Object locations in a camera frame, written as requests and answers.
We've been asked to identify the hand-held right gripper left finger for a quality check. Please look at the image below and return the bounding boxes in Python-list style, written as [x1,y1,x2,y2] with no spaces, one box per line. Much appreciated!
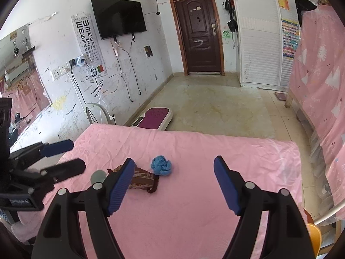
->
[32,158,136,259]

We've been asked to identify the dark brown door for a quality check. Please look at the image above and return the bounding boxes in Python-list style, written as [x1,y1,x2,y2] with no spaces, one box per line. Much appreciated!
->
[168,0,225,76]

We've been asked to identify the looped black cable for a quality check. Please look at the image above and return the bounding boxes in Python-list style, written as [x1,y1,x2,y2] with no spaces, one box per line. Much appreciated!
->
[116,43,134,103]

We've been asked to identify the eye chart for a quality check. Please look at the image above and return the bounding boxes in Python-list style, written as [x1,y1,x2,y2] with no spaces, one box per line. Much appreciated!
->
[71,12,108,77]

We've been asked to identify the hanging black bags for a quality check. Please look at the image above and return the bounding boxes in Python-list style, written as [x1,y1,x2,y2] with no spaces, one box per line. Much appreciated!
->
[223,0,239,33]

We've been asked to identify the wall mirror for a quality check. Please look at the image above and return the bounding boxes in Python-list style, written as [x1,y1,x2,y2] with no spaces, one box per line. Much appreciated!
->
[0,23,52,146]

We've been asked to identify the white louvered wardrobe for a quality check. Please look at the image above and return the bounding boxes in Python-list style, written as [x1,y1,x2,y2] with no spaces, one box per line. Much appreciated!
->
[229,0,301,92]

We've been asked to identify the pink bed sheet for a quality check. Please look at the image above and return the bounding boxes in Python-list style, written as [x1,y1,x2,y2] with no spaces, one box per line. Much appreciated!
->
[16,123,310,259]

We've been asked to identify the white wall socket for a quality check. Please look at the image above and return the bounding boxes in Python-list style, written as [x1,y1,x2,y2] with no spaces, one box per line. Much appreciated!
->
[51,66,68,80]

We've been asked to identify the purple white floor scale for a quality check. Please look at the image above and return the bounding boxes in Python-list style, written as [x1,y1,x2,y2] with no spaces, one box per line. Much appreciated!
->
[131,107,173,131]

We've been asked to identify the pink printed curtain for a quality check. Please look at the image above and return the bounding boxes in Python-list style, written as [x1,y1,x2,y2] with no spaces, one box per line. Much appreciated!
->
[288,4,345,222]

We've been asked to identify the white cable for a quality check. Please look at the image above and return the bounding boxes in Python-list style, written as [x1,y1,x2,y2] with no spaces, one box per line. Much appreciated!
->
[89,59,111,125]

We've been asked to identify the black wall television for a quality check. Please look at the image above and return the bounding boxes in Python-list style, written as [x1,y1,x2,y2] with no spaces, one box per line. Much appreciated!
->
[91,0,147,40]

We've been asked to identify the grey paper cup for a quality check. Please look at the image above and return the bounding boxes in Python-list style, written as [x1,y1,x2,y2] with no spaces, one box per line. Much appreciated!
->
[90,170,107,184]

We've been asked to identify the white chair back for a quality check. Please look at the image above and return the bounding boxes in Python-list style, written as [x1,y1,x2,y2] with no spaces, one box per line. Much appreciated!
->
[85,103,111,126]

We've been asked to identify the wooden bed leg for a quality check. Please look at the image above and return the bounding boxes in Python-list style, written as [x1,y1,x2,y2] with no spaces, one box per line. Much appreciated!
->
[284,90,295,108]

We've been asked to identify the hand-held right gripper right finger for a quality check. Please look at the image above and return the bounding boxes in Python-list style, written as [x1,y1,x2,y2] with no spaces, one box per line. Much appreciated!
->
[213,156,316,259]

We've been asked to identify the colourful grid poster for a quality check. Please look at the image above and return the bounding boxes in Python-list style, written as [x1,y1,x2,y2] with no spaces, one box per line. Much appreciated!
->
[282,17,300,59]

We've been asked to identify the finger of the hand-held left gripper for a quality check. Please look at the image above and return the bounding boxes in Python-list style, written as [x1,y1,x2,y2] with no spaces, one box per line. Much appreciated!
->
[27,159,87,184]
[9,139,74,170]

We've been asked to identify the long black cable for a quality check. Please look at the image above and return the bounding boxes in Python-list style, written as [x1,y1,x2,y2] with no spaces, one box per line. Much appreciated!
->
[127,39,142,95]

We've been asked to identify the brown snack packet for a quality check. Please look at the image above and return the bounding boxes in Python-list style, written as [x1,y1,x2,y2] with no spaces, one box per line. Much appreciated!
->
[107,166,160,194]

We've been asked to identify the black cloth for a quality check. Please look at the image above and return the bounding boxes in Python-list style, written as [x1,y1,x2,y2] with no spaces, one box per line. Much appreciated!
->
[294,0,318,23]

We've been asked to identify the orange chair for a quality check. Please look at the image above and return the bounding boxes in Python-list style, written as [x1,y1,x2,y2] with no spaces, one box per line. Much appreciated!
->
[306,208,322,257]

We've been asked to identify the blue knitted ball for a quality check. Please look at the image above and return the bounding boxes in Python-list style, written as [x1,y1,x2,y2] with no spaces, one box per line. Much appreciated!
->
[150,156,172,176]

